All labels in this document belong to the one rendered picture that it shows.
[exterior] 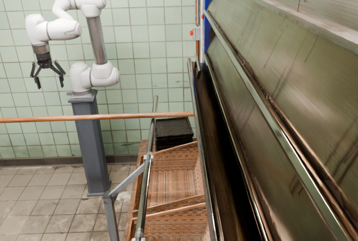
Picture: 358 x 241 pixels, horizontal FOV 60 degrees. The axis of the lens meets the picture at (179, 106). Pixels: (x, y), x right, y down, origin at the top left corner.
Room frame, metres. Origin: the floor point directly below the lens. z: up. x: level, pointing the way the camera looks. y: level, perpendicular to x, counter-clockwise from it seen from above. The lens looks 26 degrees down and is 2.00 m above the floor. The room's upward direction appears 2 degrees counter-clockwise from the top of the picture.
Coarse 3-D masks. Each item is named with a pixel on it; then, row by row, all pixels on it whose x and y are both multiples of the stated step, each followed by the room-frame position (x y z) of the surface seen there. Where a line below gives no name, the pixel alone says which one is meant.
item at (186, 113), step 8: (160, 112) 1.58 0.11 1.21; (168, 112) 1.58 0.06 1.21; (176, 112) 1.58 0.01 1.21; (184, 112) 1.58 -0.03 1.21; (192, 112) 1.57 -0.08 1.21; (0, 120) 1.57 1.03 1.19; (8, 120) 1.57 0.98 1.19; (16, 120) 1.57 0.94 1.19; (24, 120) 1.57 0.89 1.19; (32, 120) 1.57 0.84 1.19; (40, 120) 1.57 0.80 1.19; (48, 120) 1.57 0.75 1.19; (56, 120) 1.57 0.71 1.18; (64, 120) 1.57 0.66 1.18; (72, 120) 1.57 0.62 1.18
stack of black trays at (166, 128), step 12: (156, 120) 2.19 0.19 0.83; (168, 120) 2.20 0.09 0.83; (180, 120) 2.19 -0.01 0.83; (156, 132) 1.99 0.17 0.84; (168, 132) 2.00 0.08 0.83; (180, 132) 2.00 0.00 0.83; (192, 132) 1.97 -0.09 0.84; (156, 144) 1.93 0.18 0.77; (168, 144) 1.93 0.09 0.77; (180, 144) 1.96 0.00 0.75; (180, 156) 1.94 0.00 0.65
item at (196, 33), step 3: (192, 27) 2.54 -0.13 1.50; (195, 27) 2.47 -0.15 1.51; (198, 27) 2.47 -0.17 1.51; (195, 30) 2.45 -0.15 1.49; (198, 30) 2.45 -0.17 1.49; (195, 33) 2.45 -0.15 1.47; (198, 33) 2.45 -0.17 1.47; (195, 36) 2.45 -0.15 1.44; (198, 36) 2.45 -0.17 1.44; (195, 39) 2.45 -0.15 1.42; (198, 39) 2.45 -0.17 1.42
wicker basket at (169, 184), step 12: (192, 144) 1.84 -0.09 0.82; (156, 156) 1.84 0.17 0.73; (168, 156) 1.85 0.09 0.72; (192, 156) 1.85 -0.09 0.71; (168, 168) 1.84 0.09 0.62; (192, 168) 1.84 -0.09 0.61; (156, 180) 1.74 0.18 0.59; (168, 180) 1.74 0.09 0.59; (180, 180) 1.74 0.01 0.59; (192, 180) 1.73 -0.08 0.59; (156, 192) 1.62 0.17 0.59; (168, 192) 1.61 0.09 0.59; (180, 192) 1.61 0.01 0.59; (192, 192) 1.61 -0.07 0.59; (156, 204) 1.51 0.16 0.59; (168, 204) 1.30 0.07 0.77; (180, 204) 1.31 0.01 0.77; (192, 204) 1.50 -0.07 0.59; (132, 216) 1.30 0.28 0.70; (168, 228) 1.30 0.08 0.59
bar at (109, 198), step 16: (144, 160) 1.18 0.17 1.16; (128, 176) 1.20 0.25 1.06; (144, 176) 1.05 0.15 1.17; (112, 192) 1.19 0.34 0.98; (144, 192) 0.95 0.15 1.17; (112, 208) 1.18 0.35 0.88; (144, 208) 0.87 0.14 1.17; (112, 224) 1.18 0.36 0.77; (144, 224) 0.80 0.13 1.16; (112, 240) 1.18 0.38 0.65; (144, 240) 0.72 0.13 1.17
